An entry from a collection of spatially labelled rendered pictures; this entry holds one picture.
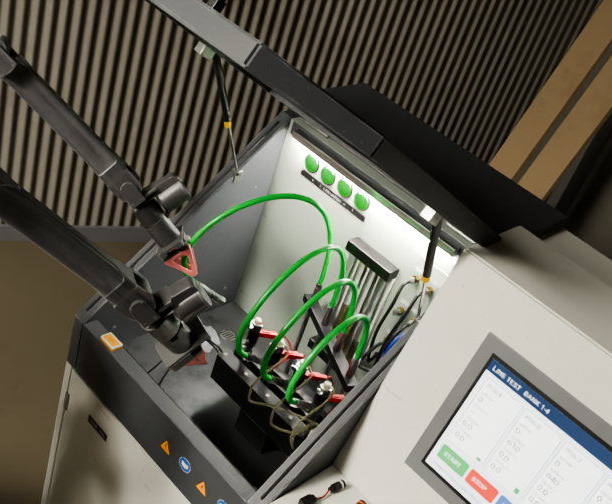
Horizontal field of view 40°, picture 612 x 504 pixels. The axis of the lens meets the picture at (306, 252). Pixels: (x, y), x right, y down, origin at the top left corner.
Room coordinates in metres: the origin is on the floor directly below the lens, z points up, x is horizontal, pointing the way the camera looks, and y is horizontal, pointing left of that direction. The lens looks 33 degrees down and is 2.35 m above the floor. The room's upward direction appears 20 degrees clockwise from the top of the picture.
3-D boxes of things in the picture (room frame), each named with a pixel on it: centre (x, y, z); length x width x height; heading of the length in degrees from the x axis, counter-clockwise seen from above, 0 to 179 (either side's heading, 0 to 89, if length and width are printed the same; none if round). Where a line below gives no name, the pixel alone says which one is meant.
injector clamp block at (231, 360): (1.51, -0.05, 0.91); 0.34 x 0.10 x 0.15; 56
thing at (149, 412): (1.38, 0.19, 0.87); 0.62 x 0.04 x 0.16; 56
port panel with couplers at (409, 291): (1.66, -0.30, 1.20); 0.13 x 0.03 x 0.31; 56
